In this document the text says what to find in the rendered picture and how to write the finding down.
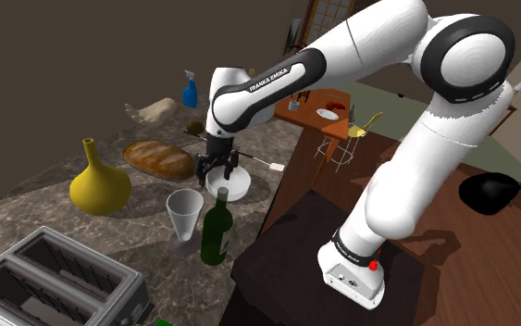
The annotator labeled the dark green wine bottle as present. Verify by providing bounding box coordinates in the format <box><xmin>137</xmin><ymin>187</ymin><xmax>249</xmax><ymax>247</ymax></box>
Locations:
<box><xmin>200</xmin><ymin>186</ymin><xmax>234</xmax><ymax>267</ymax></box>

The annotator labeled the clear glass cup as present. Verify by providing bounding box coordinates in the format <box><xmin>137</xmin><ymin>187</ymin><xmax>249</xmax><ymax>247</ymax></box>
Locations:
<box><xmin>166</xmin><ymin>188</ymin><xmax>205</xmax><ymax>244</ymax></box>

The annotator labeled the yellow gourd vase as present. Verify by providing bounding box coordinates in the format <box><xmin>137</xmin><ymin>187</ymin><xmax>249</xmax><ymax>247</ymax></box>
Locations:
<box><xmin>69</xmin><ymin>137</ymin><xmax>133</xmax><ymax>217</ymax></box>

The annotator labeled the brown round fruit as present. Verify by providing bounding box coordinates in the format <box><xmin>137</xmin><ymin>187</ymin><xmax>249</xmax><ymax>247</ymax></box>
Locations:
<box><xmin>186</xmin><ymin>119</ymin><xmax>206</xmax><ymax>136</ymax></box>

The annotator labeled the white round bowl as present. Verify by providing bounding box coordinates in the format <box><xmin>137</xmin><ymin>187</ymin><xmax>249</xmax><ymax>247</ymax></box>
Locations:
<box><xmin>205</xmin><ymin>165</ymin><xmax>252</xmax><ymax>203</ymax></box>

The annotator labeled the yellow metal-legged chair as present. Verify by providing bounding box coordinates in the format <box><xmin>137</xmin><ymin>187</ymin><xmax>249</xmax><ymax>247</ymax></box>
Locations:
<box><xmin>313</xmin><ymin>111</ymin><xmax>384</xmax><ymax>174</ymax></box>

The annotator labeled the wooden lattice window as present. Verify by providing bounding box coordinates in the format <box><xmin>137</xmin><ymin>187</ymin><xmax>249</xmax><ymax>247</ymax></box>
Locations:
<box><xmin>302</xmin><ymin>0</ymin><xmax>357</xmax><ymax>47</ymax></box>

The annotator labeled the beige hand-shaped figure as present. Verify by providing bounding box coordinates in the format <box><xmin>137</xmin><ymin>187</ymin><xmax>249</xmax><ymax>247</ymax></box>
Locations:
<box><xmin>124</xmin><ymin>97</ymin><xmax>179</xmax><ymax>125</ymax></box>

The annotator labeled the dark robot stand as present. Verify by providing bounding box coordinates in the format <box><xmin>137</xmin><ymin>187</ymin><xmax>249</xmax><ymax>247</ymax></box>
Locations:
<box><xmin>230</xmin><ymin>189</ymin><xmax>427</xmax><ymax>326</ymax></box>

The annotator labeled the silver two-slot toaster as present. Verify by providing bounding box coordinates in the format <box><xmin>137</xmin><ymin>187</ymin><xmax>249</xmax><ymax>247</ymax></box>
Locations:
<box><xmin>0</xmin><ymin>225</ymin><xmax>151</xmax><ymax>326</ymax></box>

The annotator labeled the blue spray bottle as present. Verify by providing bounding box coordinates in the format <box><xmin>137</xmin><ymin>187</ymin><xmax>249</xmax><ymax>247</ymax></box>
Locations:
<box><xmin>181</xmin><ymin>69</ymin><xmax>199</xmax><ymax>109</ymax></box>

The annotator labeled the orange dining table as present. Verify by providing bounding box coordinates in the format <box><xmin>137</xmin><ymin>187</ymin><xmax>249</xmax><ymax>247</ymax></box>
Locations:
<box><xmin>272</xmin><ymin>87</ymin><xmax>354</xmax><ymax>141</ymax></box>

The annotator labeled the black round bag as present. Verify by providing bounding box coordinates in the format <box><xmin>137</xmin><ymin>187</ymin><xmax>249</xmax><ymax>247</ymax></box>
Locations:
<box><xmin>458</xmin><ymin>171</ymin><xmax>521</xmax><ymax>217</ymax></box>

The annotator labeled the brown bread loaf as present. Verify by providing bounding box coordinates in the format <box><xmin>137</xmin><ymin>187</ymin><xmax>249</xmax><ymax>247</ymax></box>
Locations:
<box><xmin>123</xmin><ymin>139</ymin><xmax>197</xmax><ymax>182</ymax></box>

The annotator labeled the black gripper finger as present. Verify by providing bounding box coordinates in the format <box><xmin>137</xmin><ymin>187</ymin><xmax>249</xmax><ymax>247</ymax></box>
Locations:
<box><xmin>223</xmin><ymin>149</ymin><xmax>240</xmax><ymax>182</ymax></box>
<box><xmin>195</xmin><ymin>154</ymin><xmax>210</xmax><ymax>183</ymax></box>

